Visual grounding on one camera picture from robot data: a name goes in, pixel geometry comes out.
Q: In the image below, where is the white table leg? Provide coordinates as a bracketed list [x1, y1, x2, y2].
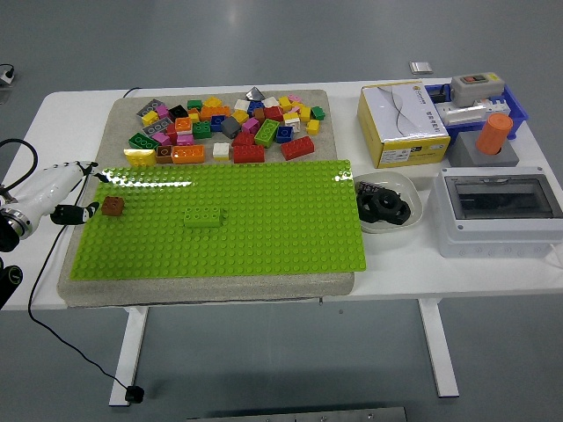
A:
[108, 306, 150, 407]
[417, 297, 460, 399]

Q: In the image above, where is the brown square toy brick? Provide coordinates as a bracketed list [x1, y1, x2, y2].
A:
[101, 195, 125, 217]

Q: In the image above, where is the black cord with plug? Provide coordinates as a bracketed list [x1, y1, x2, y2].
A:
[27, 184, 145, 404]

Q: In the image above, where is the dark grey toy brick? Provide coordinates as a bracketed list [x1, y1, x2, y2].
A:
[220, 116, 242, 140]

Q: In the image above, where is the grey square block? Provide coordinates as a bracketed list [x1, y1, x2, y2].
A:
[448, 131, 520, 168]

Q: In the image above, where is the grey long toy brick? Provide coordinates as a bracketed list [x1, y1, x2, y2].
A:
[143, 117, 173, 136]
[136, 99, 164, 118]

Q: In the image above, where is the dark green long brick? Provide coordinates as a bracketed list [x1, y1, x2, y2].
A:
[128, 132, 160, 151]

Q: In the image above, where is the black hex nut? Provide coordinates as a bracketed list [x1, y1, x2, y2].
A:
[382, 204, 413, 228]
[355, 195, 384, 224]
[373, 191, 404, 215]

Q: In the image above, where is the lime green toy brick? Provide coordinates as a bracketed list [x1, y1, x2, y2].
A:
[183, 206, 228, 229]
[253, 118, 281, 148]

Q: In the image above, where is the orange long toy brick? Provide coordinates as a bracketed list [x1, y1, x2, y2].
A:
[200, 105, 231, 122]
[171, 144, 206, 165]

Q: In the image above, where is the blue plastic bin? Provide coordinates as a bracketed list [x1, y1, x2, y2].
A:
[424, 81, 530, 141]

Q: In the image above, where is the white distribution box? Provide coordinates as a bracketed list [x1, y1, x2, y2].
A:
[428, 165, 563, 259]

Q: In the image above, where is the white bowl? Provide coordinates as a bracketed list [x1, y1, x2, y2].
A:
[352, 171, 424, 235]

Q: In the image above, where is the grey push-button switch box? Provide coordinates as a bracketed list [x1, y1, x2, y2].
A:
[449, 72, 506, 109]

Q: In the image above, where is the yellow rounded toy brick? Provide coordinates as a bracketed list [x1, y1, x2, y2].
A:
[122, 148, 157, 168]

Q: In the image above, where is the grey-brown table mat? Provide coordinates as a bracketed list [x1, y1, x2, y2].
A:
[56, 89, 356, 308]

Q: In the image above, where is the white circuit breaker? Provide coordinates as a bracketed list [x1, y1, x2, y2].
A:
[433, 97, 507, 128]

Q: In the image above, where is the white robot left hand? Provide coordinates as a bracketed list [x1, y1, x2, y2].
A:
[11, 160, 111, 226]

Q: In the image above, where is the orange cylinder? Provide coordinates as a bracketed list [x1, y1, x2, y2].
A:
[475, 113, 515, 156]

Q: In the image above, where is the green studded baseplate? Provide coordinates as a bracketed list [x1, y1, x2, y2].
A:
[69, 158, 368, 280]

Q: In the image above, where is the yellow and white carton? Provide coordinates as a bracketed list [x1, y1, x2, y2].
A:
[356, 79, 452, 170]

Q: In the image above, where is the red long toy brick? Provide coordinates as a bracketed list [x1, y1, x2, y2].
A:
[232, 144, 266, 164]
[280, 135, 316, 161]

